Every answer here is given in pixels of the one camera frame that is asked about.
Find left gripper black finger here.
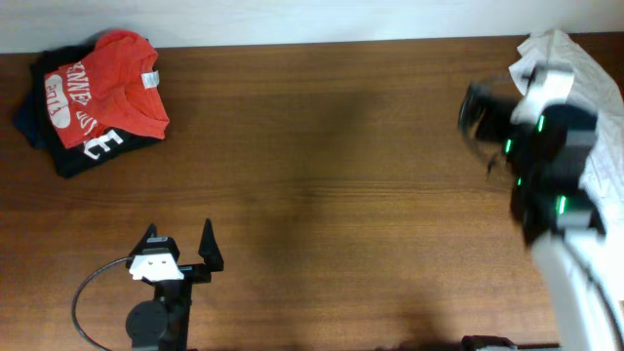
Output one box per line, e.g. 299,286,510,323
128,223,157,258
198,218,223,266

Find white t-shirt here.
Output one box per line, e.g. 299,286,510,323
509,29,623,249

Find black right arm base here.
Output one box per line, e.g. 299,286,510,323
460,335,562,351

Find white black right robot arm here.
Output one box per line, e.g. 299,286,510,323
457,84,623,350

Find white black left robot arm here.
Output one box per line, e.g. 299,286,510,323
125,219,224,351

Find red folded t-shirt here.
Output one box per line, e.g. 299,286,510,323
44,30,169,148

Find black folded t-shirt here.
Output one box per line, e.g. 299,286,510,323
13,44,159,178

